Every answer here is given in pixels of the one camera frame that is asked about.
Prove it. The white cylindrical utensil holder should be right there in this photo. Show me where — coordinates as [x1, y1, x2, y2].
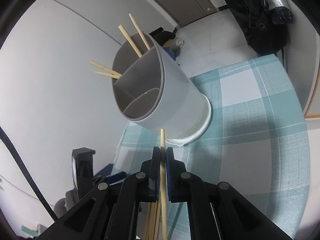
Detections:
[112, 34, 212, 146]

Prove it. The black clothes pile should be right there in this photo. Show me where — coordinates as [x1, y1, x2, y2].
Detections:
[149, 27, 176, 47]

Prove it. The black hanging jacket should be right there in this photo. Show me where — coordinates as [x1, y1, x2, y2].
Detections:
[225, 0, 287, 56]

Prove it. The silver folded umbrella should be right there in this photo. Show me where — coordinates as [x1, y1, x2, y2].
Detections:
[259, 0, 293, 24]

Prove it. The black cable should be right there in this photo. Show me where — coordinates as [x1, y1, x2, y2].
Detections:
[0, 127, 58, 222]

